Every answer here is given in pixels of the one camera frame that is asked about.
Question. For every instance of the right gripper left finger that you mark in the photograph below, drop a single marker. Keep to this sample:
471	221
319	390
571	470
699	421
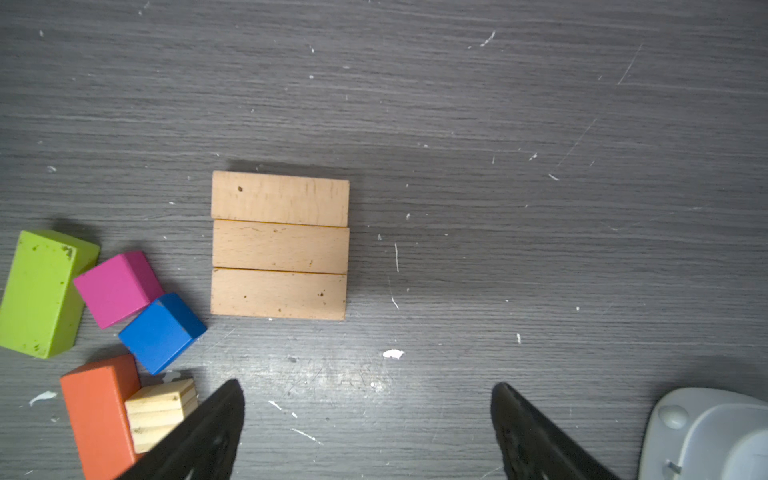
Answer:
203	446

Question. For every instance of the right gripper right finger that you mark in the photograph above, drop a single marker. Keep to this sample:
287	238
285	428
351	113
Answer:
533	447

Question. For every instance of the orange block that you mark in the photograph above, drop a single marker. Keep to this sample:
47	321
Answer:
95	396

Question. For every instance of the blue cube block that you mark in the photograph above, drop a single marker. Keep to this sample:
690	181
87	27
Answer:
162	332

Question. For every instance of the magenta cube block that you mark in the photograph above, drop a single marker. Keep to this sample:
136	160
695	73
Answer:
119	288

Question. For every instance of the lime green block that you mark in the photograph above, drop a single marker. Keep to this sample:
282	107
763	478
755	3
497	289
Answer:
41	308

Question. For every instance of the small natural wood cube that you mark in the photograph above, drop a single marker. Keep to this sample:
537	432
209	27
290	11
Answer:
155	411

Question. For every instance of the pale green case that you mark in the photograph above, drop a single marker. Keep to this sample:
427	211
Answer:
704	433

